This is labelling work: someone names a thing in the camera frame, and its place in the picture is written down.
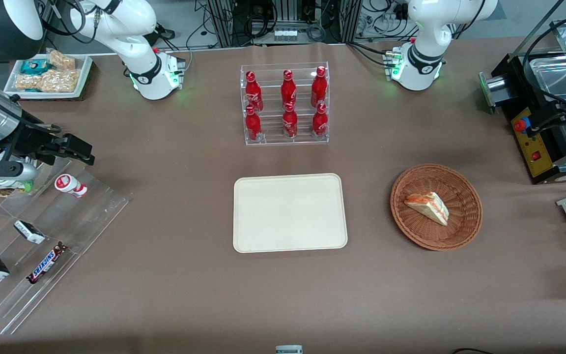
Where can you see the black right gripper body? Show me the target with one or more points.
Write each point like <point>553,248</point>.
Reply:
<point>28,138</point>

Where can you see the triangular sandwich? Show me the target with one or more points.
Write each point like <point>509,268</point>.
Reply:
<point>428,206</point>

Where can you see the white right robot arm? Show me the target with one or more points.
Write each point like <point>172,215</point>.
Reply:
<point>140,73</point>

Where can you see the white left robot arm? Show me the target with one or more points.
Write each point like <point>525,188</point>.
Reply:
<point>423,59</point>

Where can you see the white snack tray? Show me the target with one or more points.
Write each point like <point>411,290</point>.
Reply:
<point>84,73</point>

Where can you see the brown wicker basket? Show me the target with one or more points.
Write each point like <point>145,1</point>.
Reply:
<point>460,216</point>

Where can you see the cream plastic tray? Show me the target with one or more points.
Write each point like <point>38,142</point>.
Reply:
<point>288,214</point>

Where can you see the red emergency stop button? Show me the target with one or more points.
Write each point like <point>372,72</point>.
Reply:
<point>520,124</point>

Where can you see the black yellow fryer machine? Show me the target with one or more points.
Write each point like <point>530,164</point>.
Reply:
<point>533,152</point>

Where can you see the white red yogurt bottle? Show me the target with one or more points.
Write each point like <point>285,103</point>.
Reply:
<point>69,185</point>

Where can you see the green white small bottle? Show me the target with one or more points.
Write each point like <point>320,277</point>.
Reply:
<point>20,186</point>

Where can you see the clear acrylic stepped display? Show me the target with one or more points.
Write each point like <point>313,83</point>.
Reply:
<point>76,221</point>

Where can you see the large peanut brittle bag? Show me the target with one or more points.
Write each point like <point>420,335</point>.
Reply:
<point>52,81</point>

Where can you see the teal snack packet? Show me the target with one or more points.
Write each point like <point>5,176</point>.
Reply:
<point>35,66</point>

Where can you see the small peanut brittle bag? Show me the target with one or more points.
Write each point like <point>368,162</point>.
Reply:
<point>62,60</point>

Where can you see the snickers chocolate bar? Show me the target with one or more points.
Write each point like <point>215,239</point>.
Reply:
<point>47,263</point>

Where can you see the red cola bottle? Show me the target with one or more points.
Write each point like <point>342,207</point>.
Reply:
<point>252,93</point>
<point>319,88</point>
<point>288,91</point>
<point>290,123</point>
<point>253,125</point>
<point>320,123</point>

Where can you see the clear acrylic bottle rack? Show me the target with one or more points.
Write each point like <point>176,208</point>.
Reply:
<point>273,137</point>

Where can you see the white power strip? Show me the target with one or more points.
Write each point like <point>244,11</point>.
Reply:
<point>285,35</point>

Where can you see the white label tag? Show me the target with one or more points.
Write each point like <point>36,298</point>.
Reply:
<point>289,349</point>

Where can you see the aluminium frame rack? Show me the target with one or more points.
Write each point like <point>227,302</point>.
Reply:
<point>224,22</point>

